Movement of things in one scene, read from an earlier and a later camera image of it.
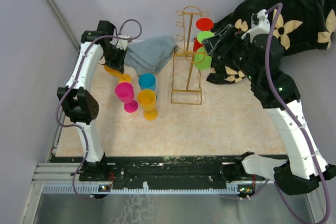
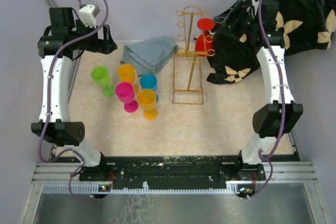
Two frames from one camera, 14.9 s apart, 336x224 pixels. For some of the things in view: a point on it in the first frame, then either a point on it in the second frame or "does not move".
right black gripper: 213,44 to 239,10
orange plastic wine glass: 122,77 to 127,73
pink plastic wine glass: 125,93 does not move
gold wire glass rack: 188,57 does not move
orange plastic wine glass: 146,99 does not move
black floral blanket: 301,9 does not move
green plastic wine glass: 202,60 to 101,75
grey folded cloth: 150,56 does not move
